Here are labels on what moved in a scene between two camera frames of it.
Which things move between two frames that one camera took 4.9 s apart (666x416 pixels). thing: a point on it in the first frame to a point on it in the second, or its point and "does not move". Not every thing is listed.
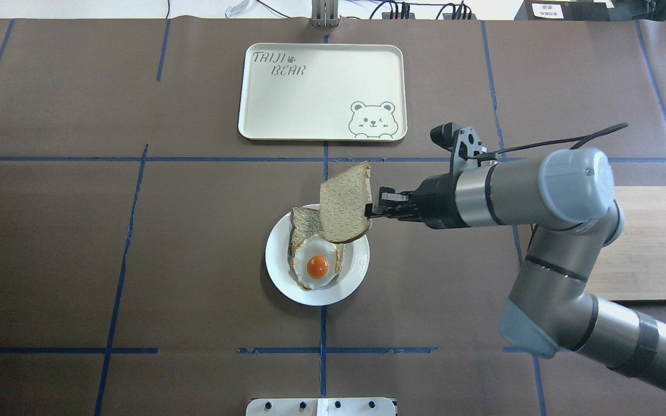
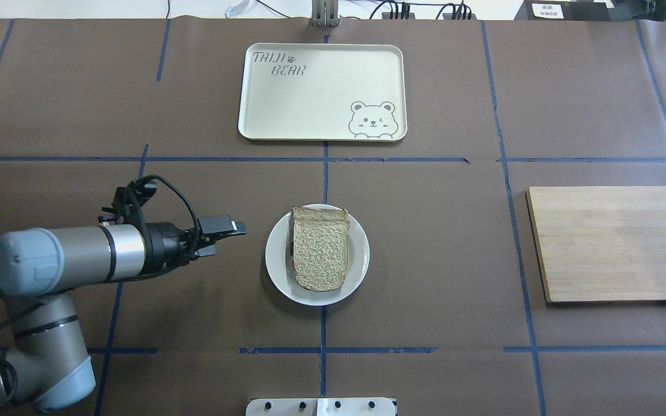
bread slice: (343, 198) to (320, 253)
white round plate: (355, 259) does not move
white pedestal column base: (322, 407) does not move
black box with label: (565, 10) does not move
